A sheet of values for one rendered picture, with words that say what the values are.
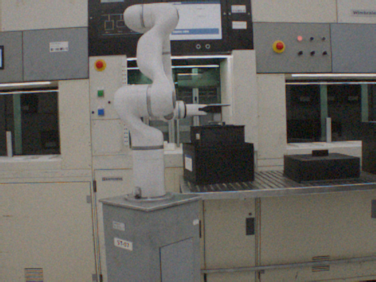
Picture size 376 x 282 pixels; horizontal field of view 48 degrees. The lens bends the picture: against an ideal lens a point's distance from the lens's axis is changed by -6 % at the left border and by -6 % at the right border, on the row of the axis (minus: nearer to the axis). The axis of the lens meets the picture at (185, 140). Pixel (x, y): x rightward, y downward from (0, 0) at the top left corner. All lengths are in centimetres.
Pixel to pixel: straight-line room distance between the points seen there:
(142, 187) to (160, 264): 28
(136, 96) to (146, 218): 44
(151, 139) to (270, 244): 116
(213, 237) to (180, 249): 82
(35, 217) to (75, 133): 52
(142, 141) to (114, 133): 78
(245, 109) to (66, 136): 96
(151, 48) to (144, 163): 44
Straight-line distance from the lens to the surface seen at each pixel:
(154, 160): 161
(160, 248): 157
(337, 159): 198
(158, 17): 180
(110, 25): 242
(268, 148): 242
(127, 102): 162
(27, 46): 249
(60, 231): 249
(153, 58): 169
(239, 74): 234
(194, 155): 195
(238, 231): 246
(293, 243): 255
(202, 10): 243
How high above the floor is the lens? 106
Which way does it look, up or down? 3 degrees down
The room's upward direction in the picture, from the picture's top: 2 degrees counter-clockwise
